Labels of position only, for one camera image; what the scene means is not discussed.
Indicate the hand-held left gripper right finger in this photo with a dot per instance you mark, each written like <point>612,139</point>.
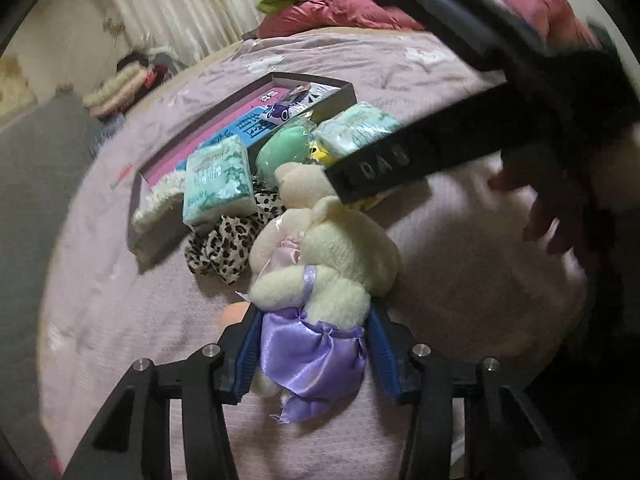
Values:
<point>386,360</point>

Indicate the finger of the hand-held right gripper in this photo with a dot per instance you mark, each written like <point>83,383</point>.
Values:
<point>347,182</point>

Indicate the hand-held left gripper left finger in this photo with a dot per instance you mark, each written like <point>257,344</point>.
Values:
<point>244,360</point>

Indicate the orange makeup puff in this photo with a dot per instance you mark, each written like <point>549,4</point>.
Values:
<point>235,316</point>

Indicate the green printed tissue pack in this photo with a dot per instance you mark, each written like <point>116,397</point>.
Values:
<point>355,130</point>
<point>217,182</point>

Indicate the mint green round pouch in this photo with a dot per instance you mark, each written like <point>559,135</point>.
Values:
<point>282,152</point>

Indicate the cream plush bear purple dress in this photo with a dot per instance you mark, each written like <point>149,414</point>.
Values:
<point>325,260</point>

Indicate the shallow purple cardboard box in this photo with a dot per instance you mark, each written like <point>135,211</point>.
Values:
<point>160,170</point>

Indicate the person's right hand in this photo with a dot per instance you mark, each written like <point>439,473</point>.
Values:
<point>545,200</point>

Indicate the cartoon printed packet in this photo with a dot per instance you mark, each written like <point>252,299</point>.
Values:
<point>300,102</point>

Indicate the leopard print scrunchie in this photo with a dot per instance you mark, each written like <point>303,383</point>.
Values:
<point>225,245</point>

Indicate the pink printed bed sheet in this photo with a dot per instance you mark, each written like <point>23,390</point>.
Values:
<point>125,310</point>

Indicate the pink flat box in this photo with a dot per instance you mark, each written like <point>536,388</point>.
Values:
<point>200,135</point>

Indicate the red quilt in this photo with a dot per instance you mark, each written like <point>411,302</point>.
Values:
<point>345,10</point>

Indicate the white knit cloth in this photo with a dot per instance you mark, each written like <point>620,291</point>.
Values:
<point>157,202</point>

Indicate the white pleated curtain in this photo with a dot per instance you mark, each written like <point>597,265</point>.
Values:
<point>180,5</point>

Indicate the pile of folded clothes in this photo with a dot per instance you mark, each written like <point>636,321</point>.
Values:
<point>122,85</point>

